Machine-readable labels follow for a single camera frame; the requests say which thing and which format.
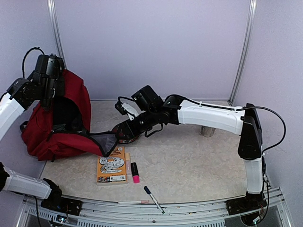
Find left frame post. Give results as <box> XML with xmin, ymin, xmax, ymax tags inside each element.
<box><xmin>47</xmin><ymin>0</ymin><xmax>67</xmax><ymax>67</ymax></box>

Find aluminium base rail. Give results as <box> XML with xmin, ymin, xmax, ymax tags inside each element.
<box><xmin>16</xmin><ymin>186</ymin><xmax>292</xmax><ymax>227</ymax></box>

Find right frame post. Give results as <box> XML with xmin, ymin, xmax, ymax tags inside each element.
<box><xmin>228</xmin><ymin>0</ymin><xmax>258</xmax><ymax>105</ymax></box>

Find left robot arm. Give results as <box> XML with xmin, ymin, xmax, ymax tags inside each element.
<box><xmin>0</xmin><ymin>52</ymin><xmax>82</xmax><ymax>217</ymax></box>

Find frame post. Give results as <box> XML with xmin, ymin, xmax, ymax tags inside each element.
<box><xmin>47</xmin><ymin>0</ymin><xmax>67</xmax><ymax>67</ymax></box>
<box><xmin>228</xmin><ymin>0</ymin><xmax>258</xmax><ymax>105</ymax></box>

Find red student backpack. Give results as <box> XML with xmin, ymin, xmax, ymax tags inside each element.
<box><xmin>20</xmin><ymin>70</ymin><xmax>118</xmax><ymax>161</ymax></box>

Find cream ceramic mug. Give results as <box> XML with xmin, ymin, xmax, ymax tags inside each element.
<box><xmin>200</xmin><ymin>126</ymin><xmax>216</xmax><ymax>138</ymax></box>

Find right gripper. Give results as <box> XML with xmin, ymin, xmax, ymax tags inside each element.
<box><xmin>114</xmin><ymin>108</ymin><xmax>158</xmax><ymax>141</ymax></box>

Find pink highlighter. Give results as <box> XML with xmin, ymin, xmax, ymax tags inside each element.
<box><xmin>131</xmin><ymin>162</ymin><xmax>140</xmax><ymax>183</ymax></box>

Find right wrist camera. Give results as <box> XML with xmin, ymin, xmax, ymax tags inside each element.
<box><xmin>115</xmin><ymin>101</ymin><xmax>139</xmax><ymax>121</ymax></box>

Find white pen on rail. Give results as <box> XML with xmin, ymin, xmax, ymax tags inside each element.
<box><xmin>118</xmin><ymin>200</ymin><xmax>149</xmax><ymax>204</ymax></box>

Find orange comic book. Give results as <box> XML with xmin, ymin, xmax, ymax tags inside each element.
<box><xmin>96</xmin><ymin>147</ymin><xmax>127</xmax><ymax>186</ymax></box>

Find blue capped marker pen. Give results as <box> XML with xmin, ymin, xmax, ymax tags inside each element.
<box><xmin>144</xmin><ymin>186</ymin><xmax>165</xmax><ymax>214</ymax></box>

